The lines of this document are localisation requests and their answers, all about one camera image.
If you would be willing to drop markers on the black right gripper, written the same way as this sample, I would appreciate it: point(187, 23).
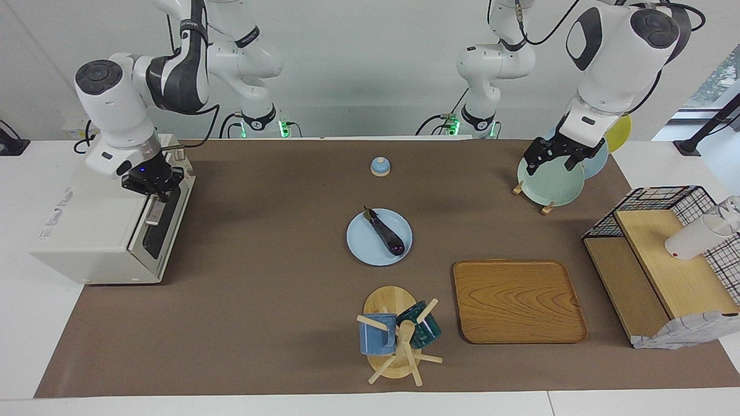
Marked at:
point(153, 180)

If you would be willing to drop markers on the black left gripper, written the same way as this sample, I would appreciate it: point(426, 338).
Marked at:
point(558, 149)

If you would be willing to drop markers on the dark purple eggplant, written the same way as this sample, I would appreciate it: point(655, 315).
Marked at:
point(388, 236)

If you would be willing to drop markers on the light blue plate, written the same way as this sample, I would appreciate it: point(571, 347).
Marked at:
point(364, 242)

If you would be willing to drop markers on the white toaster oven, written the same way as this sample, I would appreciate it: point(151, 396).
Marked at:
point(81, 231)

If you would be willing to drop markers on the pale green plate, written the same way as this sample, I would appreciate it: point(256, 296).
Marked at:
point(552, 185)

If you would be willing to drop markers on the wooden plate rack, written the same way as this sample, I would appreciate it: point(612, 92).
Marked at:
point(517, 189)

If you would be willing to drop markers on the grey blue plate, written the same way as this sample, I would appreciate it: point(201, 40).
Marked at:
point(598, 164)

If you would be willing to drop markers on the yellow plate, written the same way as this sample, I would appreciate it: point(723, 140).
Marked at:
point(621, 133)

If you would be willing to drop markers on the white power box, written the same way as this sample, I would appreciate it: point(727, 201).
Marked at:
point(72, 127)

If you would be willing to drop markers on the square wooden tray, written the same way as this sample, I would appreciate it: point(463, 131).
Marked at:
point(514, 300)

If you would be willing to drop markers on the brown table mat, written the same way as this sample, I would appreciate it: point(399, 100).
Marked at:
point(277, 289)

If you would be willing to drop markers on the white paper cup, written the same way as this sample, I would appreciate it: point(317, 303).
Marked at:
point(691, 242)

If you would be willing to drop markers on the wooden two-tier shelf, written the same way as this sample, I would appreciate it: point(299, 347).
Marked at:
point(676, 271)

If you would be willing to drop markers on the small blue bell wooden base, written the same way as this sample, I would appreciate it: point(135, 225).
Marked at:
point(380, 167)

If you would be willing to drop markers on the clear drinking glass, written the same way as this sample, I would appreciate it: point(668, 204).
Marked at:
point(733, 207)

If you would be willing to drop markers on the window with greenery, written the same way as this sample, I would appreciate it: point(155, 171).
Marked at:
point(722, 75)

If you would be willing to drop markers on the dark green mug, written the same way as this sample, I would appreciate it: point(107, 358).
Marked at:
point(428, 332)

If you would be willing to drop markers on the wooden mug tree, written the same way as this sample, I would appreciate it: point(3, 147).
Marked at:
point(390, 300)

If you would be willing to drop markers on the white patterned cloth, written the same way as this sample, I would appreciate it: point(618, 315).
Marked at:
point(682, 332)

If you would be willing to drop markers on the blue mug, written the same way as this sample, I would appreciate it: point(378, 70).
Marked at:
point(373, 338)

